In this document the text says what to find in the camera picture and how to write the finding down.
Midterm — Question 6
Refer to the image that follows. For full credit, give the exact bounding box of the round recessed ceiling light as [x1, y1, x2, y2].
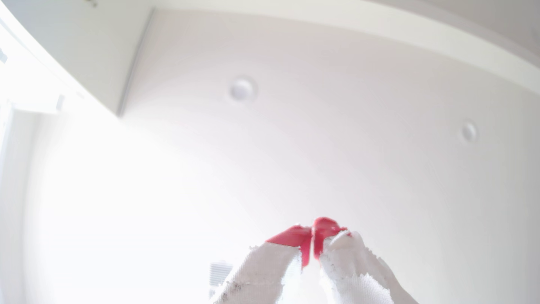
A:
[228, 75, 258, 103]
[458, 119, 479, 144]

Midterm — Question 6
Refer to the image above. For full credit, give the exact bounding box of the white slatted air vent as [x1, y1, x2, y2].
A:
[209, 261, 233, 298]

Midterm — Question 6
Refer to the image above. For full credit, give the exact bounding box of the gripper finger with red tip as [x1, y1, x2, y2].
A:
[211, 225, 313, 304]
[313, 217, 418, 304]

